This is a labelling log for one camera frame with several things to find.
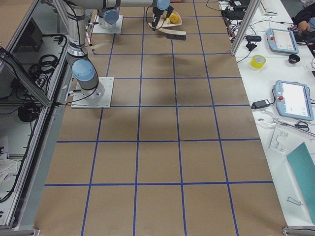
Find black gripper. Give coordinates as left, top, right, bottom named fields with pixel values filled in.
left=152, top=5, right=174, bottom=30

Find beige plastic dustpan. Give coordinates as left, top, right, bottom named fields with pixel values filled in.
left=156, top=11, right=182, bottom=29

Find yellow potato toy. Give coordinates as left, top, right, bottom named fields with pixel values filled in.
left=169, top=13, right=180, bottom=24

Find beige hand brush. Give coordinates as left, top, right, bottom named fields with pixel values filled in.
left=156, top=22, right=187, bottom=41

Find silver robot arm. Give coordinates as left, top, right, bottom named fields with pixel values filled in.
left=53, top=0, right=171, bottom=99
left=98, top=8, right=119, bottom=30

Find yellow tape roll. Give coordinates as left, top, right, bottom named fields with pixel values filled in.
left=250, top=55, right=266, bottom=69

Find blue teach pendant far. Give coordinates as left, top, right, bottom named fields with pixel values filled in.
left=266, top=28, right=299, bottom=54

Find blue teach pendant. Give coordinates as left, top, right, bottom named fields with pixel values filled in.
left=266, top=28, right=299, bottom=54
left=274, top=80, right=314, bottom=121

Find black power adapter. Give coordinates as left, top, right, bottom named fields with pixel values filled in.
left=251, top=99, right=271, bottom=110

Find black small bowl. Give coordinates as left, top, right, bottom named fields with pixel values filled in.
left=288, top=54, right=301, bottom=64

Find blue teach pendant near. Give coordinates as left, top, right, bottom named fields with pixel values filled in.
left=274, top=80, right=314, bottom=121

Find black scissors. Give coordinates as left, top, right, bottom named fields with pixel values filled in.
left=294, top=121, right=310, bottom=132

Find green cutting mat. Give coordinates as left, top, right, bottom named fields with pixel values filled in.
left=286, top=143, right=315, bottom=222

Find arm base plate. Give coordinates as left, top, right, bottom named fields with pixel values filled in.
left=92, top=15, right=124, bottom=34
left=71, top=77, right=114, bottom=109

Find aluminium frame post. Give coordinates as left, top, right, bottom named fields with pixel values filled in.
left=230, top=0, right=260, bottom=56

